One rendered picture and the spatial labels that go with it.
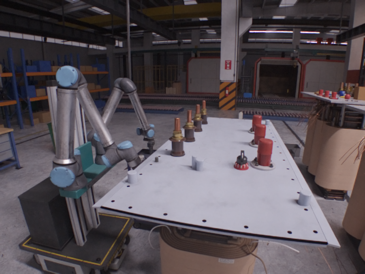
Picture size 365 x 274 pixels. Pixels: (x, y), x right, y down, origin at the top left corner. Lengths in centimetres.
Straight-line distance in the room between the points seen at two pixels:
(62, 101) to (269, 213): 117
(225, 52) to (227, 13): 194
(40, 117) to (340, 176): 1018
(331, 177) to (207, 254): 294
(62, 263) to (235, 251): 163
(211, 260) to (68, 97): 112
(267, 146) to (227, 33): 1092
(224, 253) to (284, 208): 35
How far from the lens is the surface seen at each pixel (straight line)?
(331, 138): 353
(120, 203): 79
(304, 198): 83
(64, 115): 136
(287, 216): 77
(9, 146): 525
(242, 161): 103
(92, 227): 242
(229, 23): 1190
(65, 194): 174
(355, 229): 285
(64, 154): 143
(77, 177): 167
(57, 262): 229
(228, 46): 1170
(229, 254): 101
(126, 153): 139
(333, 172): 367
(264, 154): 105
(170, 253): 105
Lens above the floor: 179
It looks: 16 degrees down
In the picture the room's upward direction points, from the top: straight up
